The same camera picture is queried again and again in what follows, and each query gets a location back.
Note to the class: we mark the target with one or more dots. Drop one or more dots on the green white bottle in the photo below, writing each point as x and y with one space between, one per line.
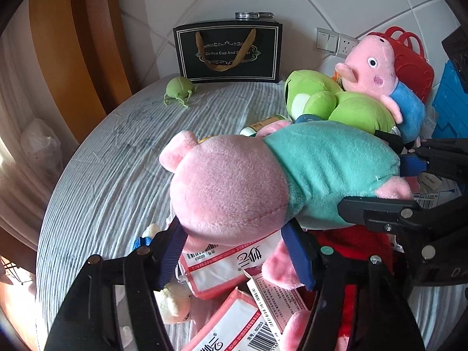
263 122

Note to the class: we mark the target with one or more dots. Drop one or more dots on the red cloth pouch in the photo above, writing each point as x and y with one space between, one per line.
351 245

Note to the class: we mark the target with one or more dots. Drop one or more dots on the red toy suitcase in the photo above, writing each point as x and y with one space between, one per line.
413 65

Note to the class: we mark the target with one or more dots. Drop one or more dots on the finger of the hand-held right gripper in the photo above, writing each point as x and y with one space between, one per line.
376 210
446 157

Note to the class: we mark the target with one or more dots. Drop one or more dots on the blue plastic crate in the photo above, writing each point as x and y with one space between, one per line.
451 98

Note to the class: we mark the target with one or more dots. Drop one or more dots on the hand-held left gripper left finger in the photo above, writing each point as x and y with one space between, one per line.
172 259

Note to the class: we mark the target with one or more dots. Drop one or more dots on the pink pig plush teal dress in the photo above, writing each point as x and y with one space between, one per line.
226 190

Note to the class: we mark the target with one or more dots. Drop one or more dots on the white wall switch socket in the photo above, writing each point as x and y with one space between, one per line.
329 40

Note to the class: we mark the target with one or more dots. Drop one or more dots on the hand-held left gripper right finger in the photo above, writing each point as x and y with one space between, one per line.
298 259

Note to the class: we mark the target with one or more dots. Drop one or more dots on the wooden frame post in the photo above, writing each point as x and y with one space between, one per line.
73 44

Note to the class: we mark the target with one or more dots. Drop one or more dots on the pink tissue packet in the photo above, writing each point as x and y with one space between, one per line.
219 267
226 321

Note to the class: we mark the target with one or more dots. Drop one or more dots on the white labelled packet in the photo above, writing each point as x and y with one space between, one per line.
431 192

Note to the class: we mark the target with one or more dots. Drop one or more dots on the white pink printed box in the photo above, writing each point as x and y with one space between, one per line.
274 299

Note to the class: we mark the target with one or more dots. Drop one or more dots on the pink pig plush blue shirt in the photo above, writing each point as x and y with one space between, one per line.
365 65

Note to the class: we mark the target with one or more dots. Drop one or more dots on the white plastic bag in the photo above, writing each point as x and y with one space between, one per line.
38 142

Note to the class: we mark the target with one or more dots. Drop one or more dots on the green frog plush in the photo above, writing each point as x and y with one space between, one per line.
347 109

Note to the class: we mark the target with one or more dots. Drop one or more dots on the white curtain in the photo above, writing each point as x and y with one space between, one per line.
14 117

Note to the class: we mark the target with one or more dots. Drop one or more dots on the pale yellow plush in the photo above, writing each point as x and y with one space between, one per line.
175 299

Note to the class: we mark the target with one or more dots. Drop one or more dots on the black gift bag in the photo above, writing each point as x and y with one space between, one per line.
263 65

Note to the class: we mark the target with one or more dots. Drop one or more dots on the small green plush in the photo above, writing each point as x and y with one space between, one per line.
179 88

